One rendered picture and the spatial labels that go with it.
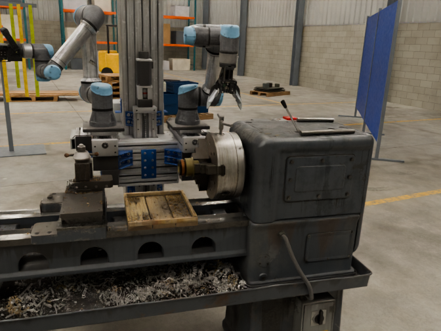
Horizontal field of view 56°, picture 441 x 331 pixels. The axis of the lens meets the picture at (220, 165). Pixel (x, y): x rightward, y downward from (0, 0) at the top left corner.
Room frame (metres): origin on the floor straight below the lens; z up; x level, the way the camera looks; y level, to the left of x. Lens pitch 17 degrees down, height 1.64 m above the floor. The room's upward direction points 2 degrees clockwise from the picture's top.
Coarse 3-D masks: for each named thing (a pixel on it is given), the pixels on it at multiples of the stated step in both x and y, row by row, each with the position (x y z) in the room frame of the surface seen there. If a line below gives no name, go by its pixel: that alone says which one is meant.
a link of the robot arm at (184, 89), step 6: (192, 84) 2.50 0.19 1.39; (180, 90) 2.44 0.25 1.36; (186, 90) 2.42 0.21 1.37; (192, 90) 2.43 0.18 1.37; (198, 90) 2.45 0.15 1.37; (180, 96) 2.43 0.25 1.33; (186, 96) 2.42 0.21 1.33; (192, 96) 2.42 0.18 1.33; (198, 96) 2.43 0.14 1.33; (180, 102) 2.43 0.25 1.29; (186, 102) 2.42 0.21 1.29; (192, 102) 2.43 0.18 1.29; (198, 102) 2.44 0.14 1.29
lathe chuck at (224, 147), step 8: (208, 136) 1.89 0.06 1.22; (216, 136) 1.82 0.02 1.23; (224, 136) 1.83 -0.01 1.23; (208, 144) 1.89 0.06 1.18; (216, 144) 1.77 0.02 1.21; (224, 144) 1.78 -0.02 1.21; (232, 144) 1.79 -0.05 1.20; (216, 152) 1.75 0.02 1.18; (224, 152) 1.75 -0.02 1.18; (232, 152) 1.76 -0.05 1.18; (216, 160) 1.74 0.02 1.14; (224, 160) 1.73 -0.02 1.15; (232, 160) 1.74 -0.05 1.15; (224, 168) 1.73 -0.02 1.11; (232, 168) 1.73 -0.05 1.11; (216, 176) 1.74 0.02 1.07; (224, 176) 1.71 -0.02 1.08; (232, 176) 1.72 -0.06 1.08; (208, 184) 1.87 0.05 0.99; (216, 184) 1.73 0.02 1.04; (224, 184) 1.72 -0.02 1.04; (232, 184) 1.73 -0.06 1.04; (208, 192) 1.86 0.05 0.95; (216, 192) 1.73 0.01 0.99; (232, 192) 1.76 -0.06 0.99
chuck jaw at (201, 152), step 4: (200, 140) 1.91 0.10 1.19; (204, 140) 1.92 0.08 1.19; (200, 144) 1.90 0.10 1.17; (204, 144) 1.90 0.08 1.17; (196, 148) 1.88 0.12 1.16; (200, 148) 1.88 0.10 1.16; (204, 148) 1.89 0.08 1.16; (196, 152) 1.87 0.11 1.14; (200, 152) 1.87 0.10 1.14; (204, 152) 1.88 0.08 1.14; (208, 152) 1.88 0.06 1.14; (192, 156) 1.85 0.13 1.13; (196, 156) 1.85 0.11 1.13; (200, 156) 1.86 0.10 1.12; (204, 156) 1.86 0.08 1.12; (208, 156) 1.87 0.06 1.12; (200, 160) 1.87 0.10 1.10; (204, 160) 1.87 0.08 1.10; (208, 160) 1.89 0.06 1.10
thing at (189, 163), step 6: (180, 162) 1.80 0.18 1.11; (186, 162) 1.80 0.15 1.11; (192, 162) 1.80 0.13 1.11; (198, 162) 1.82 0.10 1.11; (180, 168) 1.78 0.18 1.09; (186, 168) 1.79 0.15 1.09; (192, 168) 1.79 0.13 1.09; (180, 174) 1.79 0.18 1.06; (186, 174) 1.79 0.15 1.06; (192, 174) 1.80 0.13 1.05
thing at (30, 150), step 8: (0, 64) 5.76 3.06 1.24; (8, 104) 5.78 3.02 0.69; (8, 112) 5.78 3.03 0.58; (8, 120) 5.77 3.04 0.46; (8, 128) 5.77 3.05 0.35; (8, 136) 5.76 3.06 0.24; (32, 144) 6.18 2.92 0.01; (40, 144) 6.20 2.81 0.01; (0, 152) 5.67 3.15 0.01; (8, 152) 5.69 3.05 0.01; (16, 152) 5.70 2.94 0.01; (24, 152) 5.72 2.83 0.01; (32, 152) 5.74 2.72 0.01; (40, 152) 5.75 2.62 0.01
